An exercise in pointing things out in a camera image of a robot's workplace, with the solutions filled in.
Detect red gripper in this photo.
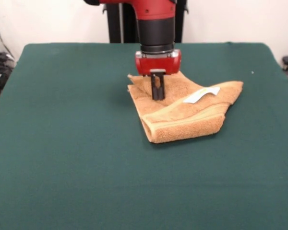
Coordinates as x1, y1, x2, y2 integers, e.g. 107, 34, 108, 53
134, 49, 182, 101

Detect tan terry towel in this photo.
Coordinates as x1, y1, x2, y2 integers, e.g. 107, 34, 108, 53
127, 70, 244, 144

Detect dark green table cloth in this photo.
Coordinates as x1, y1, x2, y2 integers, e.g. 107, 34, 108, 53
0, 42, 288, 230

